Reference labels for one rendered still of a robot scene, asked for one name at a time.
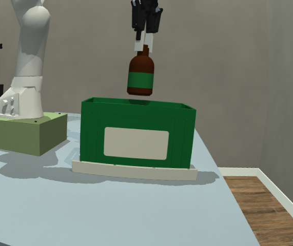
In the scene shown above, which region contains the green crate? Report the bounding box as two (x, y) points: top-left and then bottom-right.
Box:
(80, 97), (196, 169)

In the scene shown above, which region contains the brown bottle with green label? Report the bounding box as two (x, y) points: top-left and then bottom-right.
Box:
(127, 45), (154, 96)

